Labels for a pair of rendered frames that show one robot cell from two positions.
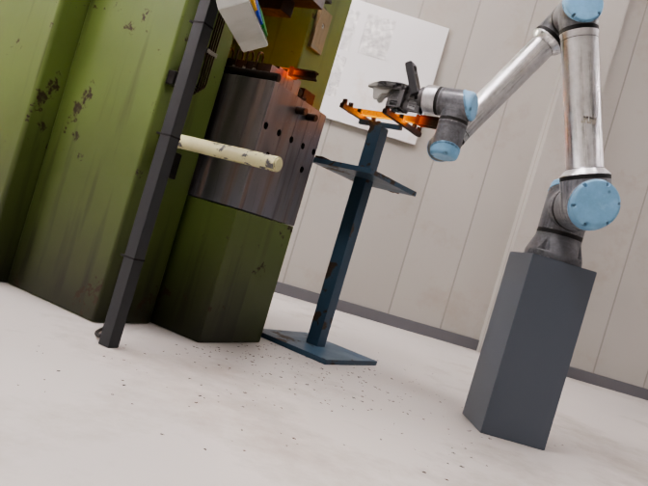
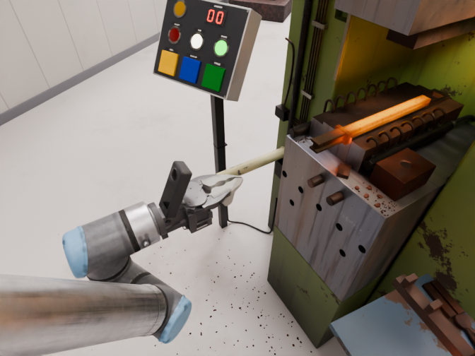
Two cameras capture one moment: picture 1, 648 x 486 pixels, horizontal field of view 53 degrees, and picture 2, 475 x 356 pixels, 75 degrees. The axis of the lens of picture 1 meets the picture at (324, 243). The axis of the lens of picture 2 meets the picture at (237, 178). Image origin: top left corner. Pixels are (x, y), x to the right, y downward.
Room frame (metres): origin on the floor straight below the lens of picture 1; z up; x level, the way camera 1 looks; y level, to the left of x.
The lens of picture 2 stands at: (2.42, -0.44, 1.49)
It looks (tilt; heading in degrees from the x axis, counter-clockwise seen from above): 44 degrees down; 121
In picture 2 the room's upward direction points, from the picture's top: straight up
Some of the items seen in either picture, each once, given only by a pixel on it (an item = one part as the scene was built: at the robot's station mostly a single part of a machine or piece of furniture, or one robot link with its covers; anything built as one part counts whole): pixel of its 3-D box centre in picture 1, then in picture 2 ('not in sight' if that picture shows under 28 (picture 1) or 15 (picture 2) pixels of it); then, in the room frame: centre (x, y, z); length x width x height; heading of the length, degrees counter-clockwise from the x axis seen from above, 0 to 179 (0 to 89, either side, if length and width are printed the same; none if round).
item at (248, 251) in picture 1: (191, 260); (344, 258); (2.45, 0.47, 0.23); 0.56 x 0.38 x 0.47; 62
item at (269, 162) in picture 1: (220, 150); (241, 169); (1.95, 0.38, 0.62); 0.44 x 0.05 x 0.05; 62
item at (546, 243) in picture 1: (555, 247); not in sight; (2.17, -0.76, 0.65); 0.19 x 0.19 x 0.10
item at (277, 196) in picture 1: (226, 145); (375, 189); (2.45, 0.47, 0.69); 0.56 x 0.38 x 0.45; 62
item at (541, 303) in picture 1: (526, 346); not in sight; (2.17, -0.76, 0.30); 0.22 x 0.22 x 0.60; 3
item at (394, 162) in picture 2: (295, 97); (401, 173); (2.48, 0.27, 0.95); 0.12 x 0.09 x 0.07; 62
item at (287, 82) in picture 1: (239, 73); (386, 119); (2.40, 0.48, 0.96); 0.42 x 0.20 x 0.09; 62
